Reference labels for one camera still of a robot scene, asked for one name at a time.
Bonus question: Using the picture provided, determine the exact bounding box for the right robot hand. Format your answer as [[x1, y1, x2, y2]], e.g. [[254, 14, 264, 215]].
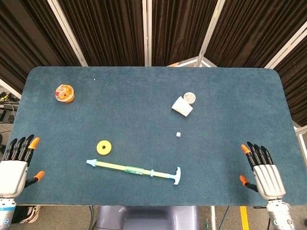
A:
[[239, 141, 287, 201]]

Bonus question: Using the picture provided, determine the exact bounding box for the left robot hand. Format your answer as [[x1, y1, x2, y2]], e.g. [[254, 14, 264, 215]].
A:
[[0, 134, 45, 198]]

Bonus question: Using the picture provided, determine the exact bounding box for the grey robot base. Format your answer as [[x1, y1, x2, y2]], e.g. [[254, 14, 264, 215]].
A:
[[96, 205, 200, 230]]

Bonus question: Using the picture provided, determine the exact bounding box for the black and white sneaker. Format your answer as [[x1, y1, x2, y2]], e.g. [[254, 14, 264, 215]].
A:
[[12, 205, 40, 224]]

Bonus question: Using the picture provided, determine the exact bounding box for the orange fruit jelly cup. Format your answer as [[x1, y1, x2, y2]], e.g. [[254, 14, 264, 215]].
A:
[[55, 84, 75, 103]]

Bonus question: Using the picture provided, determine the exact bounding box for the white paper cup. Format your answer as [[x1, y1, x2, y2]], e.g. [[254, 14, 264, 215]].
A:
[[171, 96, 194, 117]]

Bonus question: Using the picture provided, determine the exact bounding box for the blue felt table mat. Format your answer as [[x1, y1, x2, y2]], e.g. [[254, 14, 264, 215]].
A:
[[9, 66, 300, 207]]

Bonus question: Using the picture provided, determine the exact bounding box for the yellow blue toy water pump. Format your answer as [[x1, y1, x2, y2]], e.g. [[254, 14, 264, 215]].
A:
[[86, 159, 181, 185]]

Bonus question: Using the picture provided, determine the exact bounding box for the black pleated curtain screen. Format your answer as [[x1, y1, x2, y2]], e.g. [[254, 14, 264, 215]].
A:
[[0, 0, 307, 127]]

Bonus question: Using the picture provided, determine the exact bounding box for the yellow foam ring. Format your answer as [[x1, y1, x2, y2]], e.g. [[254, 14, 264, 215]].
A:
[[96, 140, 112, 156]]

